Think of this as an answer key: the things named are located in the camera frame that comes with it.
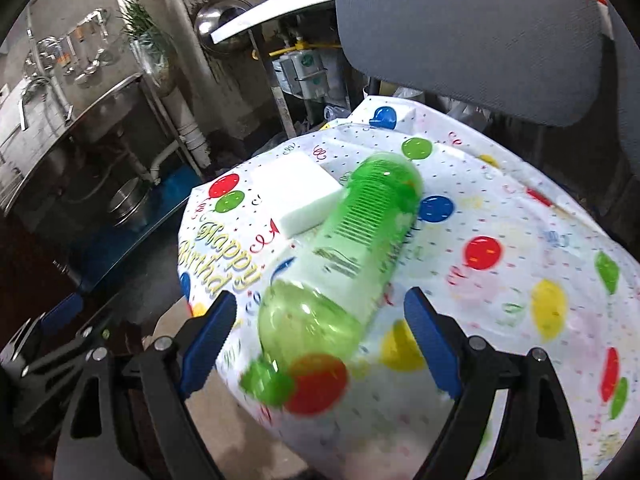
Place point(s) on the grey chair backrest pad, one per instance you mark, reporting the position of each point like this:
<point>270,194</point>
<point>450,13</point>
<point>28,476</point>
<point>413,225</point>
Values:
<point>475,35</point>

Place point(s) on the steel bowl on wall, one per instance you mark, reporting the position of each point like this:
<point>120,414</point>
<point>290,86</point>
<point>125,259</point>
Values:
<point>220,22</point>

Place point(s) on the white drain pipe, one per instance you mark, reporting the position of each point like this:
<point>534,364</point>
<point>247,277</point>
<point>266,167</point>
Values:
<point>180,75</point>

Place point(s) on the right grey office chair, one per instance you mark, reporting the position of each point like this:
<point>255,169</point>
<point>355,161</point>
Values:
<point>631,110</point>

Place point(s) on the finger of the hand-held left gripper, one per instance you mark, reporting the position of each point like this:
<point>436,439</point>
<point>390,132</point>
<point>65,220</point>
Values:
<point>60,355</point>
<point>62,312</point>

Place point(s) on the stainless steel sink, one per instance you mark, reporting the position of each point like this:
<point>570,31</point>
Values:
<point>75,125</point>

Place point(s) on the balloon print tablecloth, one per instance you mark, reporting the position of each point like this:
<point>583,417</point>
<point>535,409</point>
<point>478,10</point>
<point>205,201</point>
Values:
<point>500,310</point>

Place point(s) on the green potted plant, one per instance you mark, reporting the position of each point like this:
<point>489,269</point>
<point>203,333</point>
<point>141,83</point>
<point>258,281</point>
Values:
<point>147,40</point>

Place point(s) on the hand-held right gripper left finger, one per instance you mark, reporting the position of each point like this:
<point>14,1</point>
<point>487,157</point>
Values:
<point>207,345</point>

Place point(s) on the white countertop slab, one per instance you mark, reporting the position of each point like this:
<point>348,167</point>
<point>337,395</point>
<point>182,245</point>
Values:
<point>280,5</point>

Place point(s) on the green plastic bottle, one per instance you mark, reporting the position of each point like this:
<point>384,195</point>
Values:
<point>345,260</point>

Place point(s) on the row of hanging steel utensils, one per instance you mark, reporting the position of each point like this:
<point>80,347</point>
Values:
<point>75,47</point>

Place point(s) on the gas meter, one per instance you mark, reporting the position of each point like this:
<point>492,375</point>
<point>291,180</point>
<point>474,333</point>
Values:
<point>302,75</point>

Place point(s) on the steel basin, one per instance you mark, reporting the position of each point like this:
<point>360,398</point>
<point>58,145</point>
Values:
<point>129,205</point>

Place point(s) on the steel faucet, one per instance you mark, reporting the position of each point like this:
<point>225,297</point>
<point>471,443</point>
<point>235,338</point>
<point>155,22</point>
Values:
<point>47,95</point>

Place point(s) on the blue floor mat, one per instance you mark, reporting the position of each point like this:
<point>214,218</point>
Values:
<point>135,240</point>

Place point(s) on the yellow gas pipe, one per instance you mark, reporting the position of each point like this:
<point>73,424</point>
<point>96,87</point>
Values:
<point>305,50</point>

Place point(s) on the white foam block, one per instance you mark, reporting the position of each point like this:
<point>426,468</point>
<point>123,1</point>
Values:
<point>300,195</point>

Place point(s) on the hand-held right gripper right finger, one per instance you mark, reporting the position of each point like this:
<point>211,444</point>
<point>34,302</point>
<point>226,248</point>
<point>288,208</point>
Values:
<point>432,345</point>

